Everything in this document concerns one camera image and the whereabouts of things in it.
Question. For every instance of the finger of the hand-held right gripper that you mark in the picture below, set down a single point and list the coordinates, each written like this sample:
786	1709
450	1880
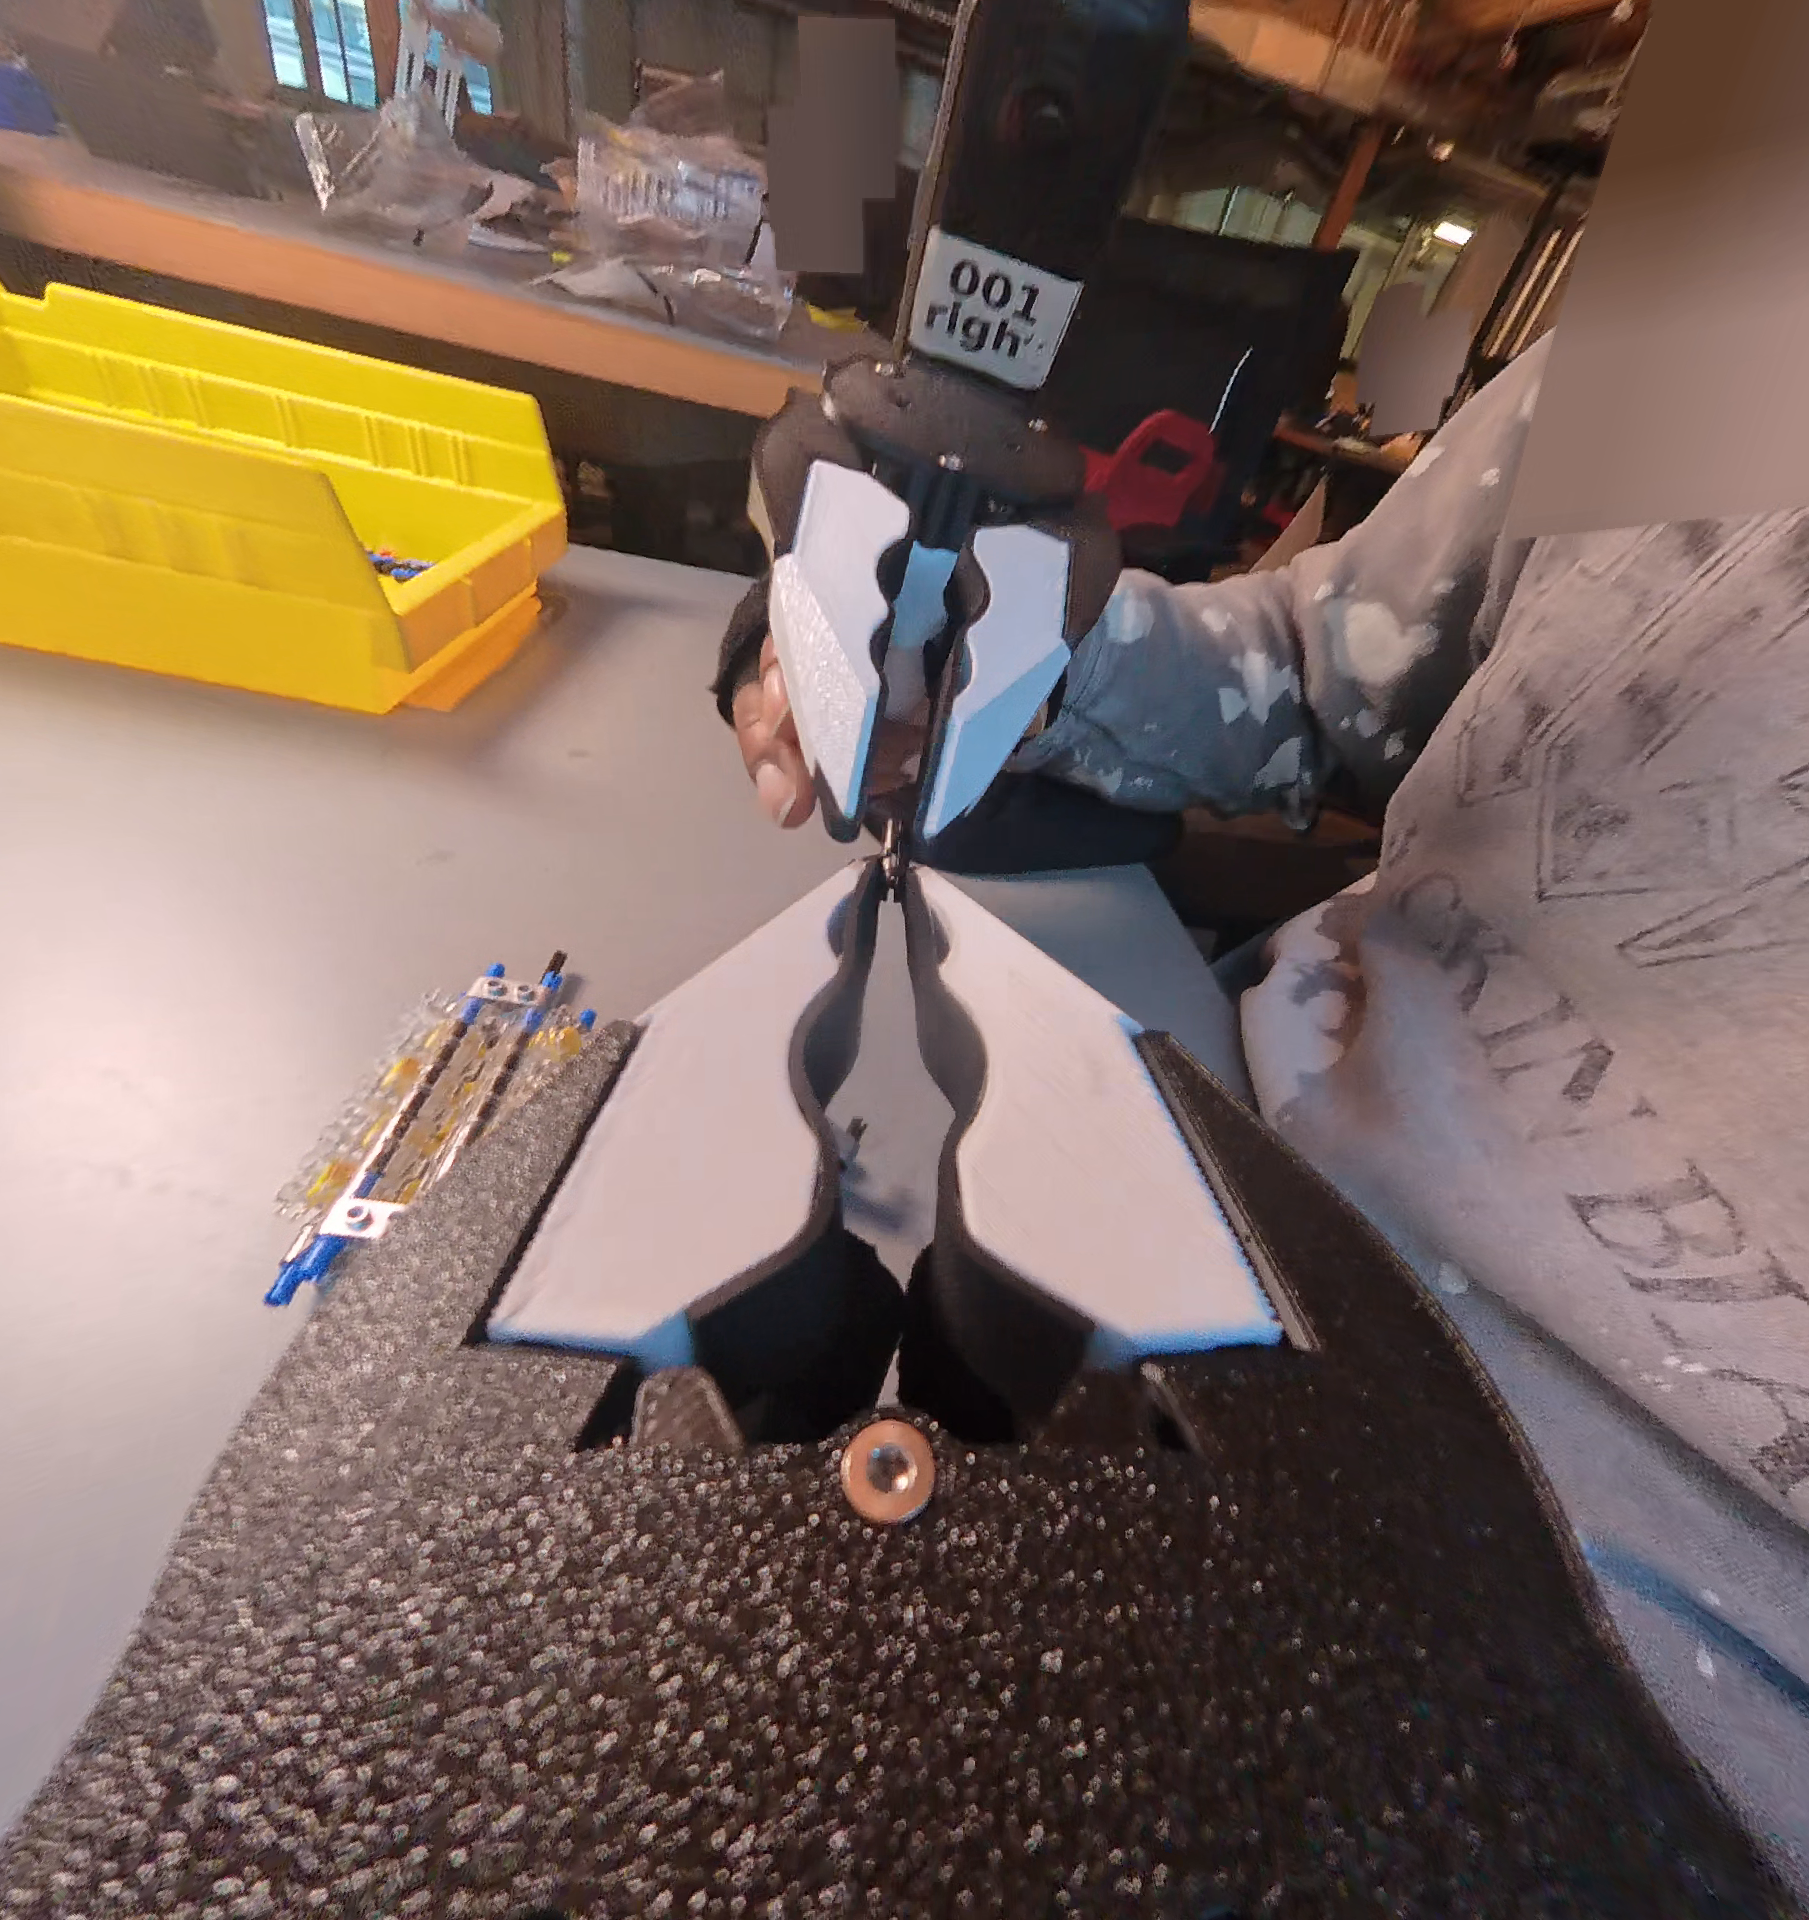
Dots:
1017	629
831	659

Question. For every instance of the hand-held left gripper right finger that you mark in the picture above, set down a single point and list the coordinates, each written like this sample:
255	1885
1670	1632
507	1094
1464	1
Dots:
1099	1184

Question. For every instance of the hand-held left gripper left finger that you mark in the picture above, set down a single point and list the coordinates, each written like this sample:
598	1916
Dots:
663	1169

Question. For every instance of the small black toy pin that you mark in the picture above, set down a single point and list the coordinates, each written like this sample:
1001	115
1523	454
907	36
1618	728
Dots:
890	863

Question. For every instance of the transparent toy engine block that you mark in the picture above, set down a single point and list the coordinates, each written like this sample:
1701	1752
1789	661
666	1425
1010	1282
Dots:
439	1079

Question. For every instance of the person's right forearm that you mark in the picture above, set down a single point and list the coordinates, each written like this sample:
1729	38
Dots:
1220	676

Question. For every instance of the person's right hand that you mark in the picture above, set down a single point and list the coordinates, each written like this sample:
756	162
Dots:
771	743

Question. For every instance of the large black panel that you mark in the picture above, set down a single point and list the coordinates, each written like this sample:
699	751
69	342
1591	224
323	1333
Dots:
1220	315

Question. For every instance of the heap of clear plastic bags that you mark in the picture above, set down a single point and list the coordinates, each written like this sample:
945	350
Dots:
648	194

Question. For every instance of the heap of blue toy parts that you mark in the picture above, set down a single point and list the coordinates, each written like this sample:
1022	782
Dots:
398	567

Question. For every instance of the person's torso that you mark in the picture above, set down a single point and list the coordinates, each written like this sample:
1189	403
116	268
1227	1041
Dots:
1595	976

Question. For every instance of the wooden workbench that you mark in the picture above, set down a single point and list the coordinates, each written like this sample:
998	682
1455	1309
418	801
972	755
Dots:
395	292

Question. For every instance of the yellow storage bin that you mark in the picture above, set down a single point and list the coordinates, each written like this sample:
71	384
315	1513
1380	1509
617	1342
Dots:
170	494

